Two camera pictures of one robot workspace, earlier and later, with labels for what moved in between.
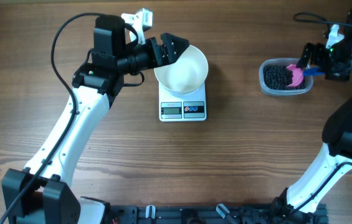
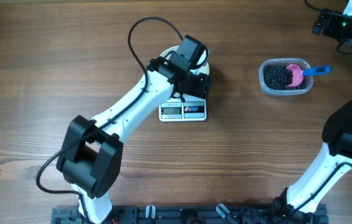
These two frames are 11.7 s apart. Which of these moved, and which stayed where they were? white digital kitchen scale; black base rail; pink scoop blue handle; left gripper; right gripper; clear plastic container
Moved: right gripper; left gripper
Stayed: white digital kitchen scale; pink scoop blue handle; black base rail; clear plastic container
